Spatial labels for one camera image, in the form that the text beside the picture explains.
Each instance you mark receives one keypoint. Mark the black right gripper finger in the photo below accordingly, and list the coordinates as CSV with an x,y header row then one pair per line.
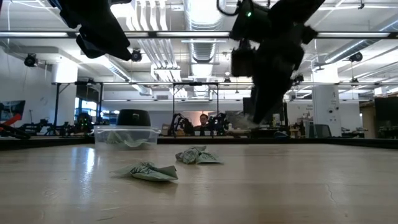
x,y
267,96

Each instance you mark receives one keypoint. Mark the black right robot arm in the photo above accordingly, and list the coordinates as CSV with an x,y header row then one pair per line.
x,y
295,12

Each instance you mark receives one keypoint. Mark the grey office chair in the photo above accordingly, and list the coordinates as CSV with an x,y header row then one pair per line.
x,y
322,130

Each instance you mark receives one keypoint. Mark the person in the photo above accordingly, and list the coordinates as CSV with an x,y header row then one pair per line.
x,y
203,122

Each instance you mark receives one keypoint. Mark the dark mug green inside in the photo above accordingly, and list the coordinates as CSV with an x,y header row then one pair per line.
x,y
133,117

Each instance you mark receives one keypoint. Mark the overhead rig bar with lights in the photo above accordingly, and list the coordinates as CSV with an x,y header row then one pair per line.
x,y
186,35

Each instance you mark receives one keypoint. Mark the clear plastic container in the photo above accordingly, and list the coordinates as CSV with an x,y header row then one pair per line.
x,y
127,134

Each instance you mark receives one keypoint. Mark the dark cabinet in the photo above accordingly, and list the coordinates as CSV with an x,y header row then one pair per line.
x,y
387,115

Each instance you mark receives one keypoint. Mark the black hanging camera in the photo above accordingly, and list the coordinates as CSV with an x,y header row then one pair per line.
x,y
30,60
136,55
299,78
356,57

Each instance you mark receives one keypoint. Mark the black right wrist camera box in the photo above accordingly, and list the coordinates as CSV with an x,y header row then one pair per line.
x,y
242,62

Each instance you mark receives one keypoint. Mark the black metal table frame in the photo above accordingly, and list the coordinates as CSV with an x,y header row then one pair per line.
x,y
311,141

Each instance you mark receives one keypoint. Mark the black background rig frame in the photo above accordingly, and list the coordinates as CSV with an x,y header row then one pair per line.
x,y
195,83
57,102

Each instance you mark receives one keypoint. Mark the silver ceiling air duct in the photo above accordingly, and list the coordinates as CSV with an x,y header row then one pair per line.
x,y
203,18

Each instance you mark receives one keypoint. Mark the dark wall screen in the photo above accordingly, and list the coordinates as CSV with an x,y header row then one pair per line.
x,y
14,109

